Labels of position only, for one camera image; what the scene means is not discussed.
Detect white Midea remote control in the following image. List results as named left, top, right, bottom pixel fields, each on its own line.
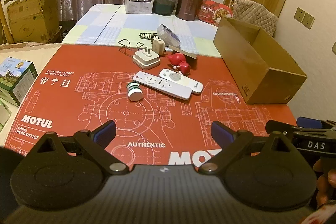
left=159, top=69, right=203, bottom=94

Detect green white small bottle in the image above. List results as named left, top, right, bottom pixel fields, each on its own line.
left=126, top=81, right=143, bottom=102

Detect long white remote control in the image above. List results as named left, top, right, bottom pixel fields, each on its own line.
left=133, top=71, right=192, bottom=100

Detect metal wire stand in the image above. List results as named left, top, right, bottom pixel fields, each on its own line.
left=118, top=39, right=143, bottom=57

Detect white power adapter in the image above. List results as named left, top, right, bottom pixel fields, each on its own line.
left=132, top=47, right=160, bottom=71

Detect red cat figurine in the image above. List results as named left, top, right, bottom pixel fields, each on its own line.
left=167, top=53, right=191, bottom=76

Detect cream three-pin plug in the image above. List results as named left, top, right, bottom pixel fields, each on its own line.
left=151, top=39, right=166, bottom=56

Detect clear dental floss pick box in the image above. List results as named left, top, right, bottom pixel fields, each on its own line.
left=157, top=24, right=181, bottom=48

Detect person's right hand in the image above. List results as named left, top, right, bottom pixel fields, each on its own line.
left=313, top=158, right=335, bottom=207

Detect open brown cardboard box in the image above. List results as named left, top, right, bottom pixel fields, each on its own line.
left=214, top=18, right=307, bottom=104

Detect green tea carton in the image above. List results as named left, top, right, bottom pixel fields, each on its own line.
left=0, top=57, right=38, bottom=107

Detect red Motul printed mat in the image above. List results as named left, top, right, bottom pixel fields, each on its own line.
left=5, top=45, right=295, bottom=166

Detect beige quilted chair cover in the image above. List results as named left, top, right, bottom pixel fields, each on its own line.
left=229, top=0, right=278, bottom=36

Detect pastel checkered cloth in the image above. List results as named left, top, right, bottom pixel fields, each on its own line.
left=63, top=4, right=220, bottom=57

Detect cardboard boxes on floor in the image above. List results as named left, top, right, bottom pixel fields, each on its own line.
left=7, top=0, right=60, bottom=43

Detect striped hair claw clip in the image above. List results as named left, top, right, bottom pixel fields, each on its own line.
left=139, top=32, right=158, bottom=41

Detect red beef rice meal bowl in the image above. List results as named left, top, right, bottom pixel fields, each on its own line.
left=197, top=0, right=233, bottom=26

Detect white carved chair back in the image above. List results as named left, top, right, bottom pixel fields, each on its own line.
left=1, top=0, right=23, bottom=44

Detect brown metal thermos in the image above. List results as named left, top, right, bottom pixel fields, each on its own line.
left=175, top=0, right=201, bottom=21

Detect wall socket plates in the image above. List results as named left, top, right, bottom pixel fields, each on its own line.
left=294, top=7, right=315, bottom=30

